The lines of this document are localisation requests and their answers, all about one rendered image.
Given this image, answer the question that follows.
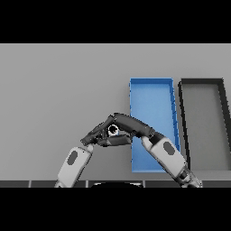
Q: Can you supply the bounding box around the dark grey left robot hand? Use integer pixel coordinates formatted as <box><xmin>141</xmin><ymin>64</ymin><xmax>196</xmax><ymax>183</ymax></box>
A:
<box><xmin>79</xmin><ymin>116</ymin><xmax>115</xmax><ymax>148</ymax></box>

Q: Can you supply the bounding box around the blue bin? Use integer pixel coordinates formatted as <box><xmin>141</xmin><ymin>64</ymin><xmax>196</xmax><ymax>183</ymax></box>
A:
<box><xmin>129</xmin><ymin>77</ymin><xmax>181</xmax><ymax>173</ymax></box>

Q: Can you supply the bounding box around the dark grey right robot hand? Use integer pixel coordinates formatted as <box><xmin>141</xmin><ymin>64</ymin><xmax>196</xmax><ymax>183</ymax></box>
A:
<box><xmin>101</xmin><ymin>112</ymin><xmax>166</xmax><ymax>148</ymax></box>

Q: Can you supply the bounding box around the dark grey bin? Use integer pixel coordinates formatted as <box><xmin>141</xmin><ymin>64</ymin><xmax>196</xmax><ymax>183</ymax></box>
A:
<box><xmin>178</xmin><ymin>78</ymin><xmax>231</xmax><ymax>171</ymax></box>

